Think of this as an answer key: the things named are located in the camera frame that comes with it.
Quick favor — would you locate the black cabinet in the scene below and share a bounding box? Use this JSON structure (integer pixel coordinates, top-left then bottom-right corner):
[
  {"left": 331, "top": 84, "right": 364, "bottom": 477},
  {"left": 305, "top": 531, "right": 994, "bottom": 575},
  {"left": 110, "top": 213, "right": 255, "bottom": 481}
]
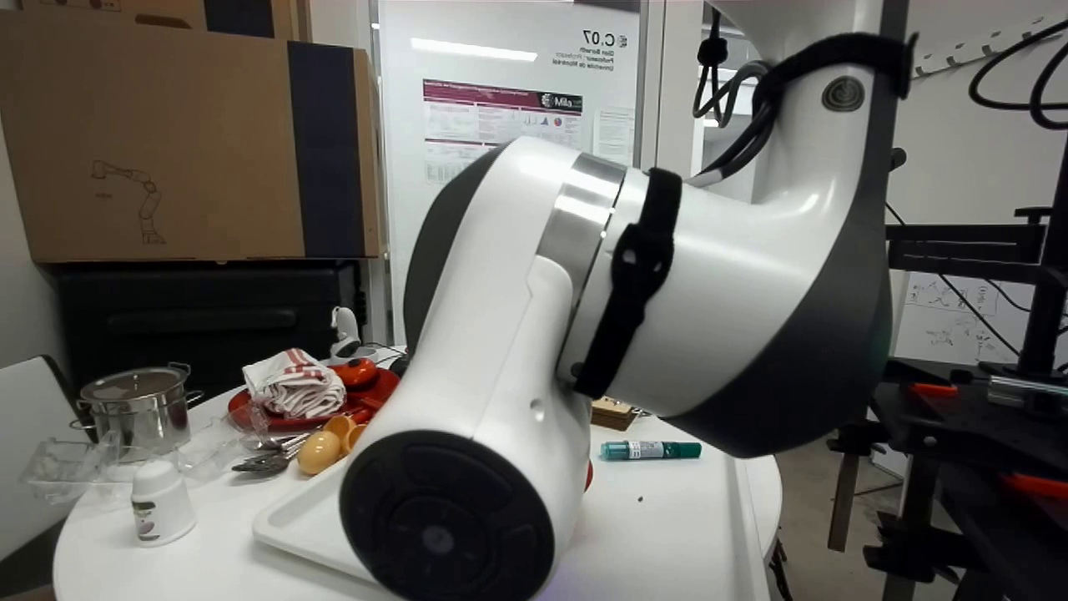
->
[{"left": 48, "top": 261, "right": 364, "bottom": 394}]

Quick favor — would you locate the small white bottle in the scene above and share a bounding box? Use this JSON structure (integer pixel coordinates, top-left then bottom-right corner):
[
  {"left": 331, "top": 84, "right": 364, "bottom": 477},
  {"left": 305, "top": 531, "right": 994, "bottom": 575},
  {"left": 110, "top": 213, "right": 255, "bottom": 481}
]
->
[{"left": 130, "top": 461, "right": 196, "bottom": 545}]

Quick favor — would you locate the wooden busy board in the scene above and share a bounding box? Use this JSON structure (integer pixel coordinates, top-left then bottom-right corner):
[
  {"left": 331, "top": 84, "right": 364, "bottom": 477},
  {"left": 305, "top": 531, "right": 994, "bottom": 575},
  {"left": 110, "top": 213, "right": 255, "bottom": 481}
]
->
[{"left": 589, "top": 397, "right": 638, "bottom": 432}]

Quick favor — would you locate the white plastic tray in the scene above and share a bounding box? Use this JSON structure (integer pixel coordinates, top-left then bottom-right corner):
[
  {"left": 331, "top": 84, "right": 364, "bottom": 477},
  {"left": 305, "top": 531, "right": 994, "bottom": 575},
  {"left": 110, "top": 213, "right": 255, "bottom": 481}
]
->
[{"left": 254, "top": 418, "right": 779, "bottom": 601}]

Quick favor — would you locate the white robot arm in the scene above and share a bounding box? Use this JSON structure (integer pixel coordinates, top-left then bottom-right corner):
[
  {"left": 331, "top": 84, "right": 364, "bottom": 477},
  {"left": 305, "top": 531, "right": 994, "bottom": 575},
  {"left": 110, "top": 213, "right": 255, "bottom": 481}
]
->
[{"left": 339, "top": 0, "right": 913, "bottom": 601}]

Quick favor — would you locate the metal cutlery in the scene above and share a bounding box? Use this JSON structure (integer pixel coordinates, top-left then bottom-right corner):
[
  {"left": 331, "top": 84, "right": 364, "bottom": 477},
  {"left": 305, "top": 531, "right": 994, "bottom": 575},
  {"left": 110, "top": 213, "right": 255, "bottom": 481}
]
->
[{"left": 233, "top": 435, "right": 302, "bottom": 477}]

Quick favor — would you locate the large cardboard sheet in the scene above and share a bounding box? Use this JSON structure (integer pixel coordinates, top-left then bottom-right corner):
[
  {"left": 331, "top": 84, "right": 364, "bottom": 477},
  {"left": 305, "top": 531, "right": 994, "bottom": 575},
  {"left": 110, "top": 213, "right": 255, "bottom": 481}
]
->
[{"left": 0, "top": 7, "right": 381, "bottom": 263}]

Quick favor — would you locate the green marker pen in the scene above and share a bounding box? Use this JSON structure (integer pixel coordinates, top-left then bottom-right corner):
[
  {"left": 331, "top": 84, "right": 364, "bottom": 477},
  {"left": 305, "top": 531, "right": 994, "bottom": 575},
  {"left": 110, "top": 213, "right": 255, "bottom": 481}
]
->
[{"left": 599, "top": 440, "right": 699, "bottom": 461}]

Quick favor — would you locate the steel pot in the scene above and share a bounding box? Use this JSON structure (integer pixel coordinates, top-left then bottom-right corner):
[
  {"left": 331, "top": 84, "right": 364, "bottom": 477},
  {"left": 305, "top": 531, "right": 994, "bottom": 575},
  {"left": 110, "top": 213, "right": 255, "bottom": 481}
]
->
[{"left": 75, "top": 361, "right": 201, "bottom": 466}]

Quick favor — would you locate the red white cloth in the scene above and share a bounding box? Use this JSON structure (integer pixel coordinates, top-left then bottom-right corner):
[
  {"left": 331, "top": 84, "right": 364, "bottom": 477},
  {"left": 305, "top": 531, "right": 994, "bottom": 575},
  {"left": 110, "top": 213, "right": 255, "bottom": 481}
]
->
[{"left": 241, "top": 349, "right": 343, "bottom": 418}]

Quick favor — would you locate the red plate with food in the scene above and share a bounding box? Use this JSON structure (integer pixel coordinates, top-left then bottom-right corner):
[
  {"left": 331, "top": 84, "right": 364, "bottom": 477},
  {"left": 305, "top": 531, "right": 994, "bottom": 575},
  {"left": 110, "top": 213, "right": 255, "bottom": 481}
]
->
[{"left": 228, "top": 349, "right": 396, "bottom": 435}]

